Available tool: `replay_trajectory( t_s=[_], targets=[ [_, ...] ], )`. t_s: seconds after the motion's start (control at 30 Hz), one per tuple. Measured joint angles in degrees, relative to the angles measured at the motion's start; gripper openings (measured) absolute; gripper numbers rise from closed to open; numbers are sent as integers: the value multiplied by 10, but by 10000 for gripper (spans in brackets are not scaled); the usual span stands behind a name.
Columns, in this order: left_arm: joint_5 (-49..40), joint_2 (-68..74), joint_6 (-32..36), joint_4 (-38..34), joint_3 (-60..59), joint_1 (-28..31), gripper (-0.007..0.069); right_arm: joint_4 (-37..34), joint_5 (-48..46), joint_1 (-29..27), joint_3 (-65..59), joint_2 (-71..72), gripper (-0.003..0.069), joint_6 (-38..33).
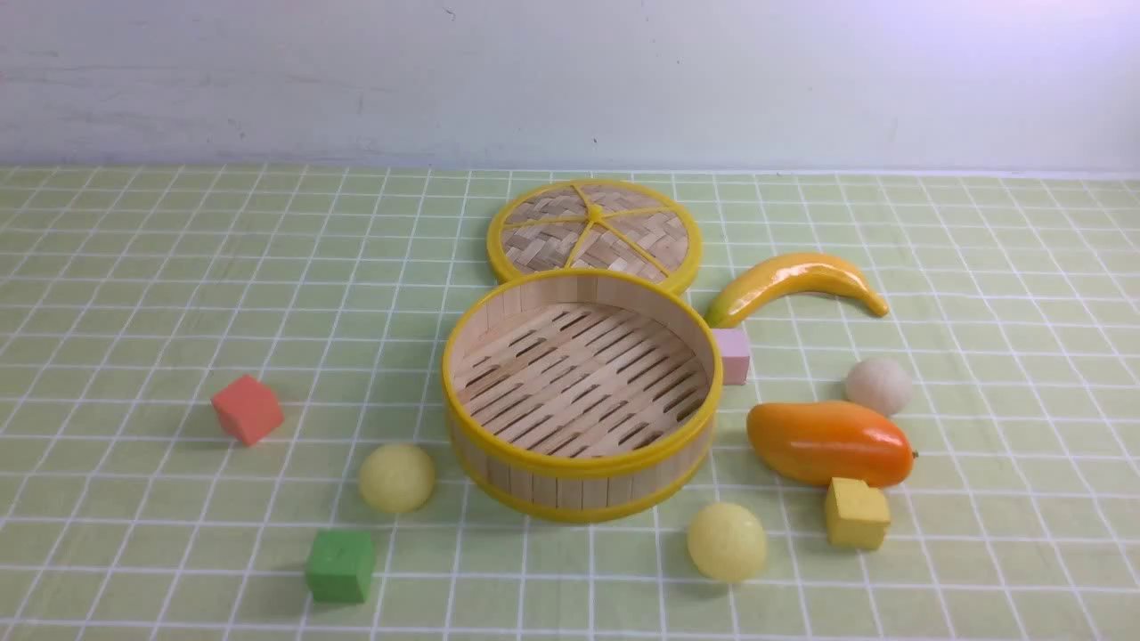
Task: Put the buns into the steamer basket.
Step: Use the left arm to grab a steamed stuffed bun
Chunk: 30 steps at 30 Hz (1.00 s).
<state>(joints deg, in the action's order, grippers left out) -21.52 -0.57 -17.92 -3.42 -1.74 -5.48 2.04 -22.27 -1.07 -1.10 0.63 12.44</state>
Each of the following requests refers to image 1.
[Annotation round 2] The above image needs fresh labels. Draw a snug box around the pink cube block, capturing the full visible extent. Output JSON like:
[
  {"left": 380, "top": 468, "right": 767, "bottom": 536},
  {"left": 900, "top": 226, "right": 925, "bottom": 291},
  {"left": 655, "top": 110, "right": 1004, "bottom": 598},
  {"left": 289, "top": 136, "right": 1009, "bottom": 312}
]
[{"left": 710, "top": 326, "right": 752, "bottom": 386}]

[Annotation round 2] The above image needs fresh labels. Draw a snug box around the bamboo steamer tray yellow rim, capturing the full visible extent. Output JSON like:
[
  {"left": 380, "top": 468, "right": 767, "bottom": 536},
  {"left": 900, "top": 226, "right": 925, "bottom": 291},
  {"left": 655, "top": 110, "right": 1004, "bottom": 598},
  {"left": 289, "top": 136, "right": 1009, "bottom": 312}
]
[{"left": 441, "top": 269, "right": 723, "bottom": 524}]

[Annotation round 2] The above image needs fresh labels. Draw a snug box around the red cube block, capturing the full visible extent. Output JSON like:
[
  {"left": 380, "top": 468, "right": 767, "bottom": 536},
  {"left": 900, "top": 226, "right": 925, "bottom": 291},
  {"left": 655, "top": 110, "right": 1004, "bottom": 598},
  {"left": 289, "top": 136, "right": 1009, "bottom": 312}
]
[{"left": 211, "top": 375, "right": 284, "bottom": 447}]

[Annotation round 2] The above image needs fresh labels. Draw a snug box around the white toy bun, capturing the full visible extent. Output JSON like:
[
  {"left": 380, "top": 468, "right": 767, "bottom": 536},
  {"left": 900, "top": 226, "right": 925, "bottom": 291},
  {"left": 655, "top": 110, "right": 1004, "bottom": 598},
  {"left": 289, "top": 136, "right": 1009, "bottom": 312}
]
[{"left": 844, "top": 357, "right": 913, "bottom": 417}]

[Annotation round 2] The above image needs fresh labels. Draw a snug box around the green cube block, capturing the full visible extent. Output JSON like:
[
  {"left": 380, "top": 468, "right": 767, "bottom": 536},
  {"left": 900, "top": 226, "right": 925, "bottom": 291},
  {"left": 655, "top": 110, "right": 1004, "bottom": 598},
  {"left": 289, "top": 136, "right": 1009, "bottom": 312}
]
[{"left": 306, "top": 529, "right": 375, "bottom": 605}]

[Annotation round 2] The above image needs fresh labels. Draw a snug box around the yellow cube block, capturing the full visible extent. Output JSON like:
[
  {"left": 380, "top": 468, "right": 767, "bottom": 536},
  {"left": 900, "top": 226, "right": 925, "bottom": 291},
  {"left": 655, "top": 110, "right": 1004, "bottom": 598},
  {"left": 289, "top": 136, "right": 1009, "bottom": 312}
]
[{"left": 824, "top": 477, "right": 891, "bottom": 550}]

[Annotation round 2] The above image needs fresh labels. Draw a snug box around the orange toy mango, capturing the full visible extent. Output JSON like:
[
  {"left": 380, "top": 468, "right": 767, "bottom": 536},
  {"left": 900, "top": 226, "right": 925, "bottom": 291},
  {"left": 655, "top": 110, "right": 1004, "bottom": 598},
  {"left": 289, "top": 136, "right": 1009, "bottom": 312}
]
[{"left": 746, "top": 401, "right": 917, "bottom": 488}]

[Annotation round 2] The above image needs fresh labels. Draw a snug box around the woven bamboo steamer lid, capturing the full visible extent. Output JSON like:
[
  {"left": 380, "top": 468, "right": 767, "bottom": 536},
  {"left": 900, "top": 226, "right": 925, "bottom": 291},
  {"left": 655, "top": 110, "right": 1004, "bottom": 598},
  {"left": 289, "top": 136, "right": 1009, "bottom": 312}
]
[{"left": 487, "top": 178, "right": 702, "bottom": 295}]

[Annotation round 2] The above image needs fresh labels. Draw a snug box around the yellow plastic banana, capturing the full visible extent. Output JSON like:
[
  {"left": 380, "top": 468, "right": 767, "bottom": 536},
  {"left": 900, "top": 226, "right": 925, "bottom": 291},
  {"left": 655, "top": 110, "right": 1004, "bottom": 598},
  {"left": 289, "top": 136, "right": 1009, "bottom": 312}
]
[{"left": 705, "top": 252, "right": 889, "bottom": 328}]

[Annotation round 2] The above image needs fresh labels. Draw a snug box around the yellow toy bun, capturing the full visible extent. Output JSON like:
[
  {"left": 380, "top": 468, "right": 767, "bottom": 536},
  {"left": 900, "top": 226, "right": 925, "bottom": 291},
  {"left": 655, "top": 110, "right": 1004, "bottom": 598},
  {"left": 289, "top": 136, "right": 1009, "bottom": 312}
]
[
  {"left": 687, "top": 502, "right": 767, "bottom": 584},
  {"left": 357, "top": 443, "right": 435, "bottom": 514}
]

